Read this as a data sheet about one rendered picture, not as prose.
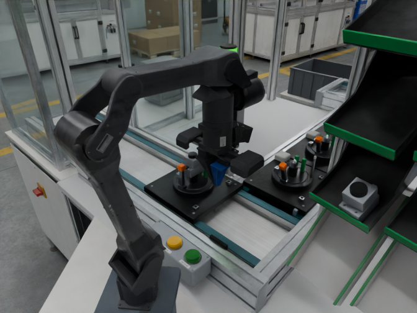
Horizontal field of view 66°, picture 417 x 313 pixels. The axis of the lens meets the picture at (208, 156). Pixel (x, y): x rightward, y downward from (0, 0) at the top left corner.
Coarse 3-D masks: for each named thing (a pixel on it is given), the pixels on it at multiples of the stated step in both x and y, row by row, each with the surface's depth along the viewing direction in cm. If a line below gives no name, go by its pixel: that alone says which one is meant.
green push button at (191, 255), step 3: (192, 249) 84; (186, 252) 84; (189, 252) 84; (192, 252) 84; (195, 252) 84; (198, 252) 84; (186, 255) 83; (189, 255) 83; (192, 255) 83; (195, 255) 83; (198, 255) 83; (186, 258) 82; (189, 258) 82; (192, 258) 82; (195, 258) 82; (198, 258) 82; (189, 261) 82; (192, 261) 82; (195, 261) 82
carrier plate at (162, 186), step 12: (156, 180) 111; (168, 180) 111; (156, 192) 106; (168, 192) 106; (216, 192) 106; (228, 192) 106; (168, 204) 101; (180, 204) 100; (192, 204) 100; (204, 204) 100; (216, 204) 101; (192, 216) 96; (204, 216) 98
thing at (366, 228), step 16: (352, 144) 69; (416, 144) 68; (352, 160) 71; (368, 160) 69; (384, 160) 68; (400, 160) 67; (336, 176) 69; (352, 176) 68; (368, 176) 67; (384, 176) 66; (400, 176) 64; (320, 192) 68; (336, 192) 67; (384, 192) 64; (400, 192) 61; (336, 208) 62; (384, 208) 59; (352, 224) 62; (368, 224) 58
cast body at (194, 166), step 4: (192, 152) 103; (184, 156) 103; (188, 156) 102; (192, 156) 101; (184, 160) 103; (188, 160) 102; (192, 160) 101; (196, 160) 101; (184, 164) 104; (188, 164) 103; (192, 164) 101; (196, 164) 102; (200, 164) 104; (188, 168) 102; (192, 168) 102; (196, 168) 103; (200, 168) 105; (184, 172) 104; (188, 172) 102; (192, 172) 102; (196, 172) 104; (200, 172) 105; (188, 176) 103; (192, 176) 103
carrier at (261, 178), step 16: (272, 160) 122; (288, 160) 122; (304, 160) 109; (256, 176) 113; (272, 176) 110; (288, 176) 110; (304, 176) 110; (272, 192) 106; (288, 192) 106; (304, 192) 106; (304, 208) 99
